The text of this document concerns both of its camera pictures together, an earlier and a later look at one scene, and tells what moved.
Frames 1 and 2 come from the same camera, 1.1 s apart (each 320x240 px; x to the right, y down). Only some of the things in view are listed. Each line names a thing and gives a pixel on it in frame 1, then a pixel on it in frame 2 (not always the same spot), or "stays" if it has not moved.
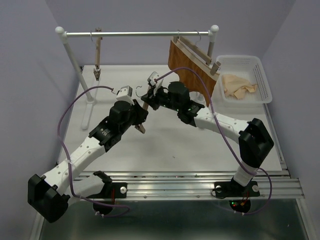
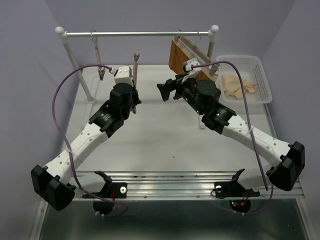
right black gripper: [151, 99] → [170, 85]
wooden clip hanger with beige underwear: [140, 127] → [135, 72]
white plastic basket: [251, 69] stays
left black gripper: [141, 114] → [136, 100]
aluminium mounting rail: [176, 185] stays
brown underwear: [179, 57] stays
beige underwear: [233, 85] stays
